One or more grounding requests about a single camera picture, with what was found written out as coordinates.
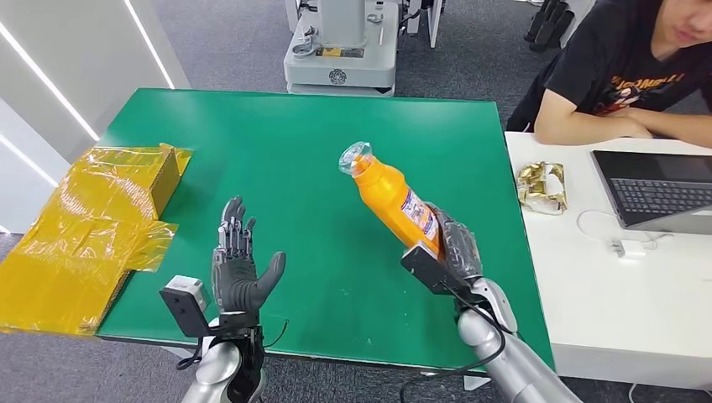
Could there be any person's right hand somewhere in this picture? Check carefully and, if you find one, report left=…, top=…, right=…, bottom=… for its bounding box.
left=611, top=113, right=653, bottom=141

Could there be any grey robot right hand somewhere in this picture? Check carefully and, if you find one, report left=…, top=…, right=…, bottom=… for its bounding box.
left=425, top=202, right=484, bottom=291

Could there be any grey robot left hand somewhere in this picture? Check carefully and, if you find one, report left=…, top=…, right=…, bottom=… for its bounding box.
left=211, top=196, right=287, bottom=316

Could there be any orange plastic bottle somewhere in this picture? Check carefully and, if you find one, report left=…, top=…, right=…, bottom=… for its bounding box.
left=338, top=141, right=444, bottom=260

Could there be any dark grey laptop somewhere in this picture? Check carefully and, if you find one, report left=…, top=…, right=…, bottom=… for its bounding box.
left=591, top=149, right=712, bottom=237

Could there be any person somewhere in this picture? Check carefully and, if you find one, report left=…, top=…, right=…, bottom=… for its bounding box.
left=505, top=0, right=712, bottom=149

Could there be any crumpled gold foil wrapper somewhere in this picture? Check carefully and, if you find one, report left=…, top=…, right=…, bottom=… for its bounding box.
left=516, top=161, right=569, bottom=217

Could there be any white power adapter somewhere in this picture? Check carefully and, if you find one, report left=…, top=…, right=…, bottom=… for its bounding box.
left=610, top=238, right=647, bottom=260

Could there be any yellow taped cardboard box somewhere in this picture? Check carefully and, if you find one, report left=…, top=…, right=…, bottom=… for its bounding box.
left=0, top=143, right=194, bottom=337

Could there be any white furniture panel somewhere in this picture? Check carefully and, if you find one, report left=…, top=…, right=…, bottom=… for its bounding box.
left=406, top=0, right=448, bottom=50

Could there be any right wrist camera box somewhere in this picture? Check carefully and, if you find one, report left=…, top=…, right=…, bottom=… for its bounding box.
left=400, top=242, right=463, bottom=297

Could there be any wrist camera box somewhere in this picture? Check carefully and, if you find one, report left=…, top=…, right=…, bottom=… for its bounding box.
left=160, top=275, right=211, bottom=339
left=400, top=242, right=463, bottom=297

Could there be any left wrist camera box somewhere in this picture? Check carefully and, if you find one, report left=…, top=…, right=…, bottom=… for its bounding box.
left=160, top=275, right=211, bottom=339

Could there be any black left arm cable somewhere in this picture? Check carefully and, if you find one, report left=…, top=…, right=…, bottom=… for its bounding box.
left=175, top=336, right=207, bottom=372

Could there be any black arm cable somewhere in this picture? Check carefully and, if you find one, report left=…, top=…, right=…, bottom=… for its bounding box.
left=175, top=336, right=207, bottom=372
left=398, top=286, right=508, bottom=403

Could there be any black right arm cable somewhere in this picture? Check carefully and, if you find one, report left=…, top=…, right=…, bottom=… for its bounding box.
left=398, top=286, right=508, bottom=403

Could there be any thin white cable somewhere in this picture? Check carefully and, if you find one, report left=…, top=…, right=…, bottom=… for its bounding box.
left=576, top=209, right=675, bottom=253

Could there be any white wall light strip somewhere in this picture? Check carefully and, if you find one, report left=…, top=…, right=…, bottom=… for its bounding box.
left=123, top=0, right=176, bottom=91
left=0, top=22, right=102, bottom=143
left=0, top=133, right=60, bottom=189

